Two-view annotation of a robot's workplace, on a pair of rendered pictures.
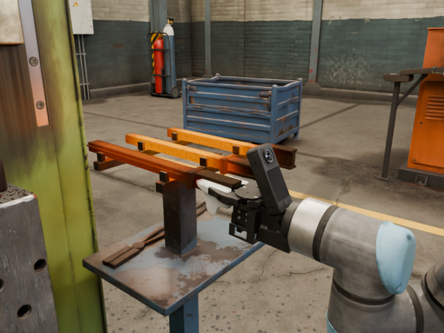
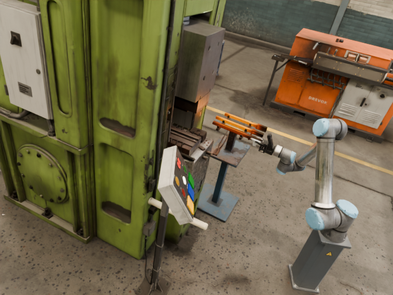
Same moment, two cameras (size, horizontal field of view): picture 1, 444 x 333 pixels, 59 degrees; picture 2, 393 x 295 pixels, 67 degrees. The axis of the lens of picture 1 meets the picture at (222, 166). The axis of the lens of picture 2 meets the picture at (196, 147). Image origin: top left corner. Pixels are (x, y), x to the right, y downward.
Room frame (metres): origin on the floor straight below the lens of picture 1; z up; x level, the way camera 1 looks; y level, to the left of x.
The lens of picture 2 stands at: (-1.18, 1.09, 2.15)
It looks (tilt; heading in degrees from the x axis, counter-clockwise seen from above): 34 degrees down; 342
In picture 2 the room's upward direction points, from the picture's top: 11 degrees clockwise
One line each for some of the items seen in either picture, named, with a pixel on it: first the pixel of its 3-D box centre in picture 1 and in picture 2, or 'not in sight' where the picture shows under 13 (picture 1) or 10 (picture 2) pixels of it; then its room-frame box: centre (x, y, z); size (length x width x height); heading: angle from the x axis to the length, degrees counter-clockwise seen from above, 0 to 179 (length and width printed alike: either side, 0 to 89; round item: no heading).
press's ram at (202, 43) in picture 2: not in sight; (183, 54); (0.70, 0.69, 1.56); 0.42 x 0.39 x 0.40; 53
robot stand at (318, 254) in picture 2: not in sight; (316, 257); (-0.02, -0.43, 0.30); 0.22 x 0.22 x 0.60; 73
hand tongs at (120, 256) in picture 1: (185, 217); (224, 139); (1.06, 0.11, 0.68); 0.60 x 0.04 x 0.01; 147
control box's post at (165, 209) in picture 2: not in sight; (160, 242); (0.04, 0.81, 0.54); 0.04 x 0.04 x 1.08; 53
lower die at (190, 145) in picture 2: not in sight; (169, 136); (0.66, 0.72, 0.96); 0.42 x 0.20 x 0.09; 53
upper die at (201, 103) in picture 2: not in sight; (175, 92); (0.66, 0.72, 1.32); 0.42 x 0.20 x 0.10; 53
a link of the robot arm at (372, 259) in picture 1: (365, 249); (287, 155); (0.50, -0.21, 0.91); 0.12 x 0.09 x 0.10; 51
